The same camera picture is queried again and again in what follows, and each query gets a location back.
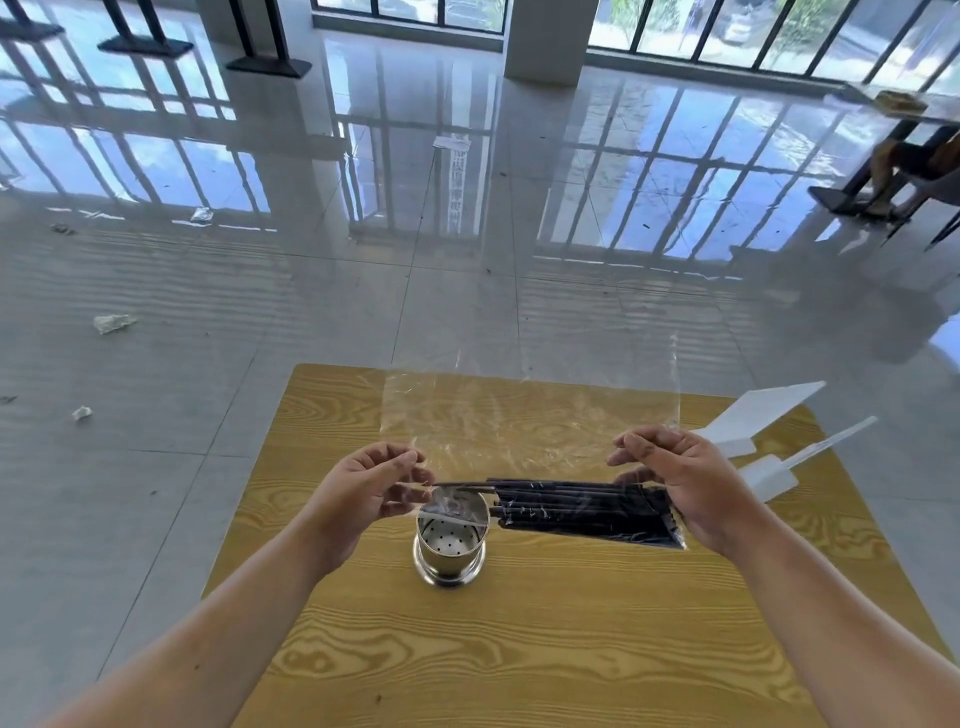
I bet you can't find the person's right hand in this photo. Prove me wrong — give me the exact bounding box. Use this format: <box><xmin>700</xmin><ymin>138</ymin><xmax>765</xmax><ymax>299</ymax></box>
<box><xmin>607</xmin><ymin>425</ymin><xmax>763</xmax><ymax>560</ymax></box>

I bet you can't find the person's left hand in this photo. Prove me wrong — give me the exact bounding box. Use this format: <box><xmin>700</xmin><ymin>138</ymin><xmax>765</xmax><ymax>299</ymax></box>
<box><xmin>296</xmin><ymin>440</ymin><xmax>436</xmax><ymax>575</ymax></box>

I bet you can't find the steel cylindrical holder cup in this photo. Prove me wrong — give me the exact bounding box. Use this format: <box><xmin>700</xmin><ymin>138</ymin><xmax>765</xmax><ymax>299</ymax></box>
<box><xmin>412</xmin><ymin>491</ymin><xmax>493</xmax><ymax>589</ymax></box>

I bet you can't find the bundle of black straws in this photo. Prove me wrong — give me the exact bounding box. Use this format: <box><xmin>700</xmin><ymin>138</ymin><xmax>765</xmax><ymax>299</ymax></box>
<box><xmin>433</xmin><ymin>476</ymin><xmax>688</xmax><ymax>550</ymax></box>

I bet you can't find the clear plastic bag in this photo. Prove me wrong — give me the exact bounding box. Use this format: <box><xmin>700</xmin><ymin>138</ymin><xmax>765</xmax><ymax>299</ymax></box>
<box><xmin>378</xmin><ymin>329</ymin><xmax>691</xmax><ymax>553</ymax></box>

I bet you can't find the person's left forearm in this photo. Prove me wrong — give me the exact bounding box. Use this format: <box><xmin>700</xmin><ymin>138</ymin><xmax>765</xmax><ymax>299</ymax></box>
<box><xmin>41</xmin><ymin>521</ymin><xmax>343</xmax><ymax>728</ymax></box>

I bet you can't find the person's right forearm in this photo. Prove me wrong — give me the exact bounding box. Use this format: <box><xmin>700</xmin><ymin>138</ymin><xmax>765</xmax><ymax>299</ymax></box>
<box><xmin>727</xmin><ymin>506</ymin><xmax>960</xmax><ymax>728</ymax></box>

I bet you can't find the narrow white plastic sign holder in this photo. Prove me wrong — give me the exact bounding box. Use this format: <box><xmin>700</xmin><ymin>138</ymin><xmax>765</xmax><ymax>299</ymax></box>
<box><xmin>738</xmin><ymin>416</ymin><xmax>879</xmax><ymax>502</ymax></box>

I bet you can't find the wide white plastic sign holder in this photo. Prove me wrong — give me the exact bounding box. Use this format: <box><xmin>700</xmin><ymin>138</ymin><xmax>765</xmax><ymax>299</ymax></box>
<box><xmin>693</xmin><ymin>380</ymin><xmax>828</xmax><ymax>460</ymax></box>

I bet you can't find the wooden table with black base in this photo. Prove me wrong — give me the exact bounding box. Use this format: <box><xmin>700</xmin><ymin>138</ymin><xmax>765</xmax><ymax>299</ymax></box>
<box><xmin>808</xmin><ymin>80</ymin><xmax>960</xmax><ymax>219</ymax></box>

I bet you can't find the grey chair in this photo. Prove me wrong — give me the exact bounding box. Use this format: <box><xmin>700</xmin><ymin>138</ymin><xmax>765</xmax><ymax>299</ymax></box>
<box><xmin>881</xmin><ymin>168</ymin><xmax>960</xmax><ymax>241</ymax></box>
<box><xmin>926</xmin><ymin>209</ymin><xmax>960</xmax><ymax>253</ymax></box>

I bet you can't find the flat wooden box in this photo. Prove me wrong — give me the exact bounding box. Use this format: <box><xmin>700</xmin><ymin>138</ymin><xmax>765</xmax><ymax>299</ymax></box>
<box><xmin>875</xmin><ymin>89</ymin><xmax>931</xmax><ymax>114</ymax></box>

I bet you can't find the short table with black legs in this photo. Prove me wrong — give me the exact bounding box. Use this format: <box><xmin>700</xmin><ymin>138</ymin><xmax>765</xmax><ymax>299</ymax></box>
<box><xmin>224</xmin><ymin>0</ymin><xmax>313</xmax><ymax>80</ymax></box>

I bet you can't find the long table with black legs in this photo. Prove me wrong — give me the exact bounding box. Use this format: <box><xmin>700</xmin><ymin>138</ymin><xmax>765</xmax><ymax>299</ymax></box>
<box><xmin>0</xmin><ymin>0</ymin><xmax>195</xmax><ymax>60</ymax></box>

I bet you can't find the black-framed glass window wall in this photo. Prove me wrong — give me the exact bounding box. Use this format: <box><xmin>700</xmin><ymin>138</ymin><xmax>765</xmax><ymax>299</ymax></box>
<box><xmin>311</xmin><ymin>0</ymin><xmax>508</xmax><ymax>35</ymax></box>
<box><xmin>588</xmin><ymin>0</ymin><xmax>960</xmax><ymax>95</ymax></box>

